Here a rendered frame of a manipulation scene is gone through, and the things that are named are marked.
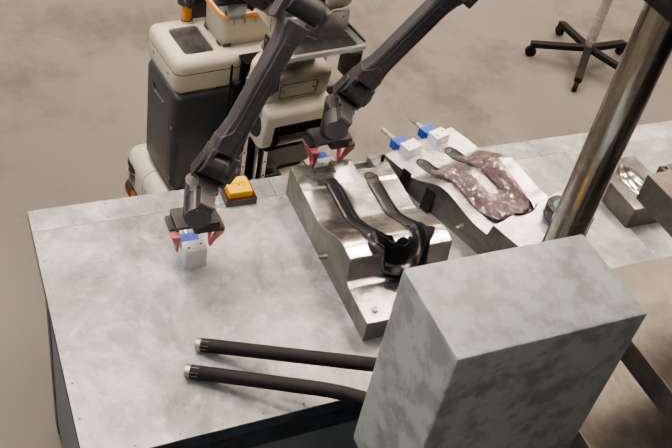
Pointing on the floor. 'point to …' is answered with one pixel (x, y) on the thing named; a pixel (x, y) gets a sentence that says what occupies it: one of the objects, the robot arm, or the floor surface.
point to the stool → (589, 33)
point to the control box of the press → (498, 349)
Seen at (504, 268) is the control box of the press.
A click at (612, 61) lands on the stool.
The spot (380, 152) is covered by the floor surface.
